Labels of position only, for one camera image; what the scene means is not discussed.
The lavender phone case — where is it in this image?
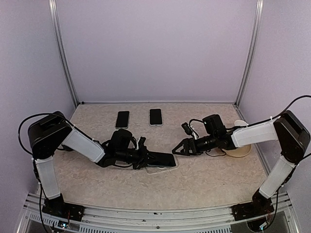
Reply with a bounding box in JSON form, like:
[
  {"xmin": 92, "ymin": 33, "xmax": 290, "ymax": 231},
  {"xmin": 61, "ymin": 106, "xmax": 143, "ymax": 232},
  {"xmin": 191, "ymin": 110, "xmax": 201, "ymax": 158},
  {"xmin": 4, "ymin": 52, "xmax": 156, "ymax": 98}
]
[{"xmin": 148, "ymin": 108, "xmax": 163, "ymax": 127}]

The front aluminium rail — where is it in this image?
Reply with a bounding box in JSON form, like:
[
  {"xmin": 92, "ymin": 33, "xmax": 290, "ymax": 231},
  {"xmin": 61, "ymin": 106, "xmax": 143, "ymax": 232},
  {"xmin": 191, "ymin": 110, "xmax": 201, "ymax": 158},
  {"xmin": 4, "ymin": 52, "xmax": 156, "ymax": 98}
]
[{"xmin": 14, "ymin": 193, "xmax": 300, "ymax": 233}]

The light blue cup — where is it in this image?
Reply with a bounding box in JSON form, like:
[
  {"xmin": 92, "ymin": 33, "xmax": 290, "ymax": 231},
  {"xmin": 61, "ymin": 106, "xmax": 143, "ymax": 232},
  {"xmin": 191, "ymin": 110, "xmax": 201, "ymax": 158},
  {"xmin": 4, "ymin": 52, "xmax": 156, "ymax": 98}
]
[{"xmin": 234, "ymin": 119, "xmax": 248, "ymax": 128}]

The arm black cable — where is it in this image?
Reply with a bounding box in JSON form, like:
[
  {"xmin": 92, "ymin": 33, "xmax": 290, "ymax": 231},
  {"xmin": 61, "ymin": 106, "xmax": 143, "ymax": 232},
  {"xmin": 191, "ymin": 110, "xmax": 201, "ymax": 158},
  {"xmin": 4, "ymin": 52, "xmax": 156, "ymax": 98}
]
[
  {"xmin": 189, "ymin": 94, "xmax": 311, "ymax": 161},
  {"xmin": 18, "ymin": 113, "xmax": 66, "ymax": 156}
]

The right aluminium frame post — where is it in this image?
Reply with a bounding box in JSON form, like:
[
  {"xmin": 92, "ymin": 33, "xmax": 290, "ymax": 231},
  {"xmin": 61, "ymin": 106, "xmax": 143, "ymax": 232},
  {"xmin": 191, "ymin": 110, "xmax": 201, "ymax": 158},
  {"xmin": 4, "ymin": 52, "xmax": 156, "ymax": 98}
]
[{"xmin": 235, "ymin": 0, "xmax": 264, "ymax": 108}]

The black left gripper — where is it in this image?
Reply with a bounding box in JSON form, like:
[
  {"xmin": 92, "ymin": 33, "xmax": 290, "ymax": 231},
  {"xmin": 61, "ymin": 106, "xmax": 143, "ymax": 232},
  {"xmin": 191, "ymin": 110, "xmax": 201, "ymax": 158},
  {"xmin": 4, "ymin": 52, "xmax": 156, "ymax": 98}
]
[{"xmin": 116, "ymin": 144, "xmax": 159, "ymax": 169}]

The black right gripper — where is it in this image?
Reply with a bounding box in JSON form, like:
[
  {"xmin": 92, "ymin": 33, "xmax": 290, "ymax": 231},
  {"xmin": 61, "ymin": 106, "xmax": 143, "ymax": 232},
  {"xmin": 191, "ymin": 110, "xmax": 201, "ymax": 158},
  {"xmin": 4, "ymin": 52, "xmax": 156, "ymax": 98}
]
[{"xmin": 173, "ymin": 133, "xmax": 218, "ymax": 155}]

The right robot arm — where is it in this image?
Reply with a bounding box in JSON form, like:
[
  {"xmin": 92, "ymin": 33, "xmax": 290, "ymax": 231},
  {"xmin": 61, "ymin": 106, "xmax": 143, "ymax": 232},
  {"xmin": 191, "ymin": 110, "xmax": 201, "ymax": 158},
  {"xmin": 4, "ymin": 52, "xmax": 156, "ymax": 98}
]
[{"xmin": 172, "ymin": 110, "xmax": 311, "ymax": 216}]

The beige round plate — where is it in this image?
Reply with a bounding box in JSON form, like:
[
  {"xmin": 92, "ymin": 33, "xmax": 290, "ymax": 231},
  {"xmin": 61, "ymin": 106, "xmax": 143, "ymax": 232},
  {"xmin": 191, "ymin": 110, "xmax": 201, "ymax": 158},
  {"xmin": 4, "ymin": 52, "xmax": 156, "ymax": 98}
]
[{"xmin": 222, "ymin": 145, "xmax": 252, "ymax": 158}]

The left aluminium frame post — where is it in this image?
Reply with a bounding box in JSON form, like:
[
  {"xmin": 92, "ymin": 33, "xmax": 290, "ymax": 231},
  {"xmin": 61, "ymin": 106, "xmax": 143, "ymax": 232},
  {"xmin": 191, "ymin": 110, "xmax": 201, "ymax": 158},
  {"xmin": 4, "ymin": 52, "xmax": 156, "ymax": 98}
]
[{"xmin": 49, "ymin": 0, "xmax": 79, "ymax": 108}]

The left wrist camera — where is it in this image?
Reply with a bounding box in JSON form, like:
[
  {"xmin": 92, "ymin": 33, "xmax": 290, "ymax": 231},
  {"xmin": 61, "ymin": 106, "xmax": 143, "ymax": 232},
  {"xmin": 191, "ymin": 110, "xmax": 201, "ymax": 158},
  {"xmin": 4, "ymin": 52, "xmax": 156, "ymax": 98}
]
[{"xmin": 137, "ymin": 136, "xmax": 146, "ymax": 149}]

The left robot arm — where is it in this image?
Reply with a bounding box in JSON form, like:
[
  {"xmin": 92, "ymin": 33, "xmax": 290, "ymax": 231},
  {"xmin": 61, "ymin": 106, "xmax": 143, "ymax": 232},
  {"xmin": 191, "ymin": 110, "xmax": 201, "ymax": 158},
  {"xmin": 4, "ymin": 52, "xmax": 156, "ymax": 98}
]
[{"xmin": 28, "ymin": 111, "xmax": 176, "ymax": 216}]

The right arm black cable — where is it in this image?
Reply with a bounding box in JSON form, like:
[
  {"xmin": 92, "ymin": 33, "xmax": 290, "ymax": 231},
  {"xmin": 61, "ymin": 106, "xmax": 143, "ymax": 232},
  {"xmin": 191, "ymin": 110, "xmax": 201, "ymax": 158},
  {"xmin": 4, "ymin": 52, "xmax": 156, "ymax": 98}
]
[{"xmin": 189, "ymin": 94, "xmax": 311, "ymax": 161}]

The clear case horizontal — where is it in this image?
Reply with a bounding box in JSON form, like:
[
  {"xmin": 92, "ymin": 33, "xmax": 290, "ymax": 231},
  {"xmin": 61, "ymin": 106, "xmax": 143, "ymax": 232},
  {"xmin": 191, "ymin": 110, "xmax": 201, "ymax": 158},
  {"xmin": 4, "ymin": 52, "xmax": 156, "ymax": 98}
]
[{"xmin": 145, "ymin": 156, "xmax": 180, "ymax": 174}]

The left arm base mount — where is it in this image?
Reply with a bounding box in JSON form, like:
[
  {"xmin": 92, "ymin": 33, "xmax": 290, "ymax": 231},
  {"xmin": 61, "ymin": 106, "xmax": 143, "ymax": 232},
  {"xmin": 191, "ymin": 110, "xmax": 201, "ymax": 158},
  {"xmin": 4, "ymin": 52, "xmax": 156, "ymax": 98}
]
[{"xmin": 42, "ymin": 194, "xmax": 85, "ymax": 222}]

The dark green mug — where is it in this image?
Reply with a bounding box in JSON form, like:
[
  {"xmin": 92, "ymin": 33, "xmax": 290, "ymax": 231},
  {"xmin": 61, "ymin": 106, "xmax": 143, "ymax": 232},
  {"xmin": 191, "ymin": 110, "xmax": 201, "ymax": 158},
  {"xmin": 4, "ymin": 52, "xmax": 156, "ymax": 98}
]
[{"xmin": 57, "ymin": 147, "xmax": 73, "ymax": 151}]

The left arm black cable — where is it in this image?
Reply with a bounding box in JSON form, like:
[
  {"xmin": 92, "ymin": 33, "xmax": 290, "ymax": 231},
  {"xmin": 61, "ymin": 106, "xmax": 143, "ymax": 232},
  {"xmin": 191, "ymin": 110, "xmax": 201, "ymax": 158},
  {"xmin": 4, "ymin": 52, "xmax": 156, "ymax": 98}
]
[{"xmin": 18, "ymin": 113, "xmax": 66, "ymax": 156}]

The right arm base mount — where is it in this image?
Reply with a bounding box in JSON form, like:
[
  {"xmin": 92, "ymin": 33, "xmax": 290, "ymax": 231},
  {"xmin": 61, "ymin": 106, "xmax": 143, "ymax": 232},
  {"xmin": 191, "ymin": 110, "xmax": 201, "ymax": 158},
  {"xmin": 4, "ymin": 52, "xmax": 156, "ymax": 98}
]
[{"xmin": 231, "ymin": 189, "xmax": 275, "ymax": 221}]

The aluminium frame post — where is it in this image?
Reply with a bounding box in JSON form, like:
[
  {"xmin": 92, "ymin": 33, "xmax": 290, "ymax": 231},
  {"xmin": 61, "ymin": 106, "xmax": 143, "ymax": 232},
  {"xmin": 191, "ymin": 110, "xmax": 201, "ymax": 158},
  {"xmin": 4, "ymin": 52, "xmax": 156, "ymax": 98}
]
[
  {"xmin": 49, "ymin": 0, "xmax": 79, "ymax": 108},
  {"xmin": 235, "ymin": 0, "xmax": 264, "ymax": 108}
]

